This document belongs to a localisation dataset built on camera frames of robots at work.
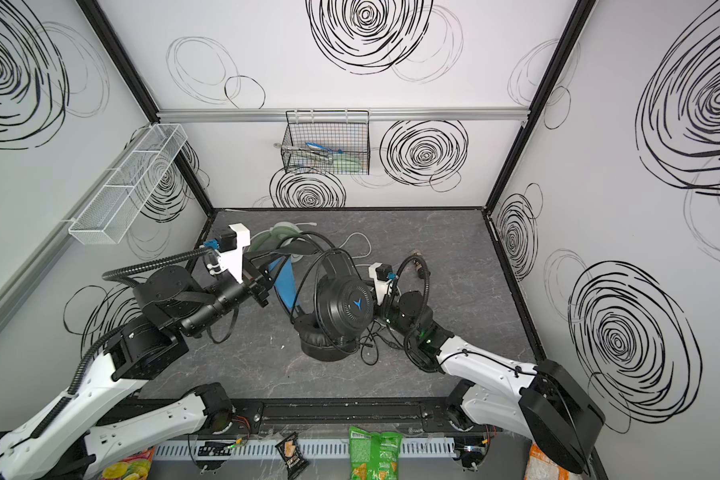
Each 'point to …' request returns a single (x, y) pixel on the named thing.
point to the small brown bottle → (417, 252)
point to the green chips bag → (374, 456)
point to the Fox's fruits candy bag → (136, 467)
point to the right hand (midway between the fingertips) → (349, 286)
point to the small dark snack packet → (289, 450)
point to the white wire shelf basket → (107, 217)
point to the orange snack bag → (540, 466)
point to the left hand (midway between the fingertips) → (286, 252)
